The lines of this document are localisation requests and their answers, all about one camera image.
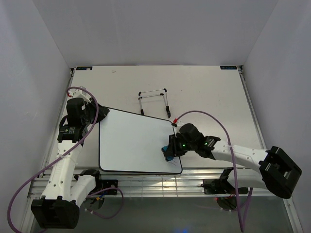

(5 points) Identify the right blue corner label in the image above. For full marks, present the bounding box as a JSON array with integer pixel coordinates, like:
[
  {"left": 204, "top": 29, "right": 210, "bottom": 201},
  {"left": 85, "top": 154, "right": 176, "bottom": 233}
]
[{"left": 220, "top": 66, "right": 238, "bottom": 70}]

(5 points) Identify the purple cable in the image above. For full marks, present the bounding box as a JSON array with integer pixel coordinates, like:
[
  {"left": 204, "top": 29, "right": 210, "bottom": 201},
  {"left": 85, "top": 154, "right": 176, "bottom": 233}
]
[
  {"left": 173, "top": 110, "right": 253, "bottom": 233},
  {"left": 7, "top": 86, "right": 124, "bottom": 233}
]

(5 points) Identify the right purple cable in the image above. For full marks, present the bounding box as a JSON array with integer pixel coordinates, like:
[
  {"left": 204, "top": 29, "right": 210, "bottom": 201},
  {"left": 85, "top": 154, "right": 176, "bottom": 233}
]
[{"left": 173, "top": 110, "right": 253, "bottom": 233}]

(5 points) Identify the white whiteboard black frame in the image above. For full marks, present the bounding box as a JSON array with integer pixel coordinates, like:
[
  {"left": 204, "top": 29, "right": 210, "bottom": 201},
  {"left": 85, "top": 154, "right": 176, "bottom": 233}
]
[{"left": 99, "top": 108, "right": 183, "bottom": 174}]

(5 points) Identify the aluminium rail frame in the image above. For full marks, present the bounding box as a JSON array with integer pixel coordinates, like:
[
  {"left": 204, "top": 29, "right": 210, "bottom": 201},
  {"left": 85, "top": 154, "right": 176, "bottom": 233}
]
[{"left": 27, "top": 65, "right": 292, "bottom": 199}]

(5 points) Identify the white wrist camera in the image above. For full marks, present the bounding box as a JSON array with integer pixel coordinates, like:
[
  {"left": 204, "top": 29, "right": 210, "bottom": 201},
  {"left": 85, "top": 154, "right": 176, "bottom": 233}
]
[
  {"left": 172, "top": 118, "right": 185, "bottom": 134},
  {"left": 67, "top": 88, "right": 91, "bottom": 103}
]

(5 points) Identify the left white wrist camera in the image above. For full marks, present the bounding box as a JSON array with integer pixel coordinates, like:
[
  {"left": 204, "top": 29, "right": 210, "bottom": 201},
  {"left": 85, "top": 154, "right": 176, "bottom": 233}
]
[{"left": 67, "top": 88, "right": 91, "bottom": 103}]

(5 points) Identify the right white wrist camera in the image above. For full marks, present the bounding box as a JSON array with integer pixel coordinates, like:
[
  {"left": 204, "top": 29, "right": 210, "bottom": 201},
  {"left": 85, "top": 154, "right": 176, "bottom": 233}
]
[{"left": 172, "top": 118, "right": 185, "bottom": 134}]

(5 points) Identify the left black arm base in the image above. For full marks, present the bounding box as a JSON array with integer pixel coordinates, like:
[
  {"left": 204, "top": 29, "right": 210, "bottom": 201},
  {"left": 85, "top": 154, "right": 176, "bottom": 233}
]
[{"left": 72, "top": 169, "right": 118, "bottom": 197}]

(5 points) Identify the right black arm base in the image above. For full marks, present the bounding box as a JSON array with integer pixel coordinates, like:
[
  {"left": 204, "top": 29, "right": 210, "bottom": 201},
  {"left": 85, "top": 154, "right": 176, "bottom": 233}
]
[{"left": 200, "top": 167, "right": 236, "bottom": 195}]

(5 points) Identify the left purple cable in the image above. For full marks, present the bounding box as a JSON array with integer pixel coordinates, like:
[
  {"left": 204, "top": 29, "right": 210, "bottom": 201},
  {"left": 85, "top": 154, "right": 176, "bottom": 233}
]
[{"left": 7, "top": 86, "right": 124, "bottom": 233}]

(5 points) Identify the blue corner label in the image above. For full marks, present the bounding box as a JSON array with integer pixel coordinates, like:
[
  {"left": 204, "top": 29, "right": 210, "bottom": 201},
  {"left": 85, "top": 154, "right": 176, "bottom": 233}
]
[
  {"left": 76, "top": 66, "right": 93, "bottom": 71},
  {"left": 220, "top": 66, "right": 238, "bottom": 70}
]

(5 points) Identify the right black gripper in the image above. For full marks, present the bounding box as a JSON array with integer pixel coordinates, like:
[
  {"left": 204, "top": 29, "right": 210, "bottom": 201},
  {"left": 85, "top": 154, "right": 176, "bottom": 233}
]
[{"left": 165, "top": 134, "right": 196, "bottom": 158}]

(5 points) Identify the blue whiteboard eraser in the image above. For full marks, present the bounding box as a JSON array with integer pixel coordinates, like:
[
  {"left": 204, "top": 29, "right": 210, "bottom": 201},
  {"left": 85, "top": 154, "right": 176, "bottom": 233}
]
[{"left": 161, "top": 145, "right": 174, "bottom": 162}]

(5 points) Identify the black wire whiteboard stand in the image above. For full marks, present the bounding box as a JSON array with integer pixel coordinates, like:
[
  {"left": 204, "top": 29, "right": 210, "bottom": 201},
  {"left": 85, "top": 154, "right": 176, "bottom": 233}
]
[{"left": 138, "top": 88, "right": 171, "bottom": 118}]

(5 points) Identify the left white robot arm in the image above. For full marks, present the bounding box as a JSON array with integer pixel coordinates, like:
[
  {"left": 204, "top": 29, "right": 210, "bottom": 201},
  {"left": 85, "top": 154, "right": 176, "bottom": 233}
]
[{"left": 31, "top": 97, "right": 110, "bottom": 229}]

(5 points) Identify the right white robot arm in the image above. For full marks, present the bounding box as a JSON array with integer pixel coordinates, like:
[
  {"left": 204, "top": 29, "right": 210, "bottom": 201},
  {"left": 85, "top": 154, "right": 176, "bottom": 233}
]
[{"left": 161, "top": 123, "right": 302, "bottom": 199}]

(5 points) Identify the left blue corner label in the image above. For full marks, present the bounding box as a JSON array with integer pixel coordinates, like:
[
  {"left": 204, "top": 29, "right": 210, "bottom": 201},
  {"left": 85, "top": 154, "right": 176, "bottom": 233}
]
[{"left": 76, "top": 66, "right": 93, "bottom": 71}]

